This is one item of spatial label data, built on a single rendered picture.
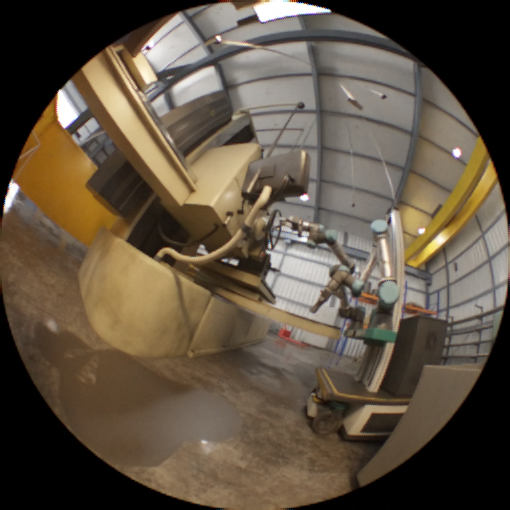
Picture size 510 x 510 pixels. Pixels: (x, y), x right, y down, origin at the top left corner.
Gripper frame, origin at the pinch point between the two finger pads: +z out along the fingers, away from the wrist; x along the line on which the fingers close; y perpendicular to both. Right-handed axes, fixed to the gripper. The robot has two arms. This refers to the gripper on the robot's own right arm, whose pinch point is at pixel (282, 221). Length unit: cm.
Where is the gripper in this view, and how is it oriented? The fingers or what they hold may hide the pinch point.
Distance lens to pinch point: 120.9
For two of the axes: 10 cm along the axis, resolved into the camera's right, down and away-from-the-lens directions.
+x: -2.9, -3.6, -8.9
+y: 3.6, -9.0, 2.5
